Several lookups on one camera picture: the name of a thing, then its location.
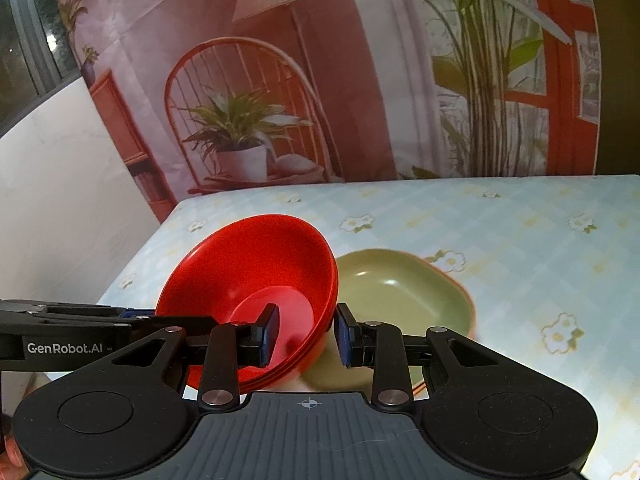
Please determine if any light green plate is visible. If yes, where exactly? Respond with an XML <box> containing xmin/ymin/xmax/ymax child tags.
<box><xmin>299</xmin><ymin>249</ymin><xmax>476</xmax><ymax>392</ymax></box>

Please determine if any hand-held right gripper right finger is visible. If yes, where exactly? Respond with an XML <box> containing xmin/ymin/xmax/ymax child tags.
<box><xmin>333</xmin><ymin>303</ymin><xmax>502</xmax><ymax>407</ymax></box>

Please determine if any window frame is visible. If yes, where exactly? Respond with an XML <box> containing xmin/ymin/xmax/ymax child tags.
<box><xmin>0</xmin><ymin>0</ymin><xmax>85</xmax><ymax>133</ymax></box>

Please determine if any floral tablecloth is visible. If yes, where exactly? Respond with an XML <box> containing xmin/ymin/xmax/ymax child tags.
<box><xmin>94</xmin><ymin>175</ymin><xmax>640</xmax><ymax>480</ymax></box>

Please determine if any person's left hand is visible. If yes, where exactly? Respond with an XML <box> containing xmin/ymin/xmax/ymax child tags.
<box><xmin>0</xmin><ymin>412</ymin><xmax>24</xmax><ymax>467</ymax></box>

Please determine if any printed backdrop cloth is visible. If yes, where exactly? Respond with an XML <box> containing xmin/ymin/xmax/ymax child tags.
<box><xmin>47</xmin><ymin>0</ymin><xmax>601</xmax><ymax>225</ymax></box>

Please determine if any red bowl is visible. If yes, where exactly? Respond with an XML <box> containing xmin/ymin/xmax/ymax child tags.
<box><xmin>155</xmin><ymin>215</ymin><xmax>340</xmax><ymax>392</ymax></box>
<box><xmin>239</xmin><ymin>327</ymin><xmax>333</xmax><ymax>393</ymax></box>

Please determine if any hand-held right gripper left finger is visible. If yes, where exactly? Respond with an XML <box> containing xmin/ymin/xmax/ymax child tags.
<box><xmin>111</xmin><ymin>303</ymin><xmax>281</xmax><ymax>408</ymax></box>

